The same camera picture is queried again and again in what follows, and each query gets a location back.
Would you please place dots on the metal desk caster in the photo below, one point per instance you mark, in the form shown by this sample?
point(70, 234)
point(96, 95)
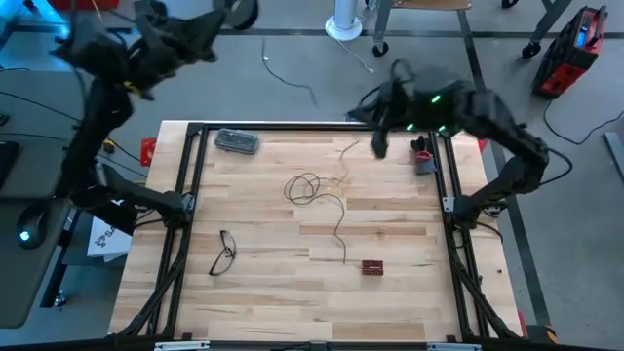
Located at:
point(61, 298)

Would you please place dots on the white pole with round base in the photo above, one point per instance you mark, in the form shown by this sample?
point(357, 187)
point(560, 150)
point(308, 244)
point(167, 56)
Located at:
point(344, 27)

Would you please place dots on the silver metal bracket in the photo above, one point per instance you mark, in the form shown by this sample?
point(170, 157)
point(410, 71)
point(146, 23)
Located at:
point(453, 347)
point(181, 346)

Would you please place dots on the wooden workbench on casters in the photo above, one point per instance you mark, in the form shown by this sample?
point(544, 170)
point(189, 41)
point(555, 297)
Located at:
point(381, 24)

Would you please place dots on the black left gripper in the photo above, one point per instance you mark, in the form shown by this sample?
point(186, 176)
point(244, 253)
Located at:
point(170, 39)

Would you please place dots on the red plastic bin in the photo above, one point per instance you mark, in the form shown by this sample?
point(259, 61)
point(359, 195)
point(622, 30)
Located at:
point(83, 4)

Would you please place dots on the black computer mouse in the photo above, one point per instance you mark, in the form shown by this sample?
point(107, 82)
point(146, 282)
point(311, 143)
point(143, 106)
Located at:
point(31, 226)

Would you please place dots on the grey desk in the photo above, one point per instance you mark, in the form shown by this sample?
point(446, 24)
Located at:
point(39, 146)

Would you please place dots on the grey metal bar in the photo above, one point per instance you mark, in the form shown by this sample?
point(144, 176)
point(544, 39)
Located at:
point(615, 153)

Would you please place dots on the red bit holder block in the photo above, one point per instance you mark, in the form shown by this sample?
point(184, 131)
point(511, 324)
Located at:
point(372, 267)

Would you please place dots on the white printed box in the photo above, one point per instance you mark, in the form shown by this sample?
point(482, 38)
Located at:
point(105, 241)

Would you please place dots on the red table clamp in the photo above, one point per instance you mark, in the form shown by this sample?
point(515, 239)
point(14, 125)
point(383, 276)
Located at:
point(147, 152)
point(482, 145)

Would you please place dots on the red and black tool case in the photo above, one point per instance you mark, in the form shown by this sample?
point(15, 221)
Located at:
point(568, 53)

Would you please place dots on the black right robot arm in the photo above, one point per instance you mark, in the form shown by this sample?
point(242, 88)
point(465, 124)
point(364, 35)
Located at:
point(512, 127)

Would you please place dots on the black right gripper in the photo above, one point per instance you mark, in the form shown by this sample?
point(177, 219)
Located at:
point(397, 107)

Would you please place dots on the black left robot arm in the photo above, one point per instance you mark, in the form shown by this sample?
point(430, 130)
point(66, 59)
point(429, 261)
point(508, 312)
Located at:
point(97, 127)

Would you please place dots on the black aluminium table frame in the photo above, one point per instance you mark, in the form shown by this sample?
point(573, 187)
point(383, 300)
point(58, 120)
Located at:
point(317, 126)

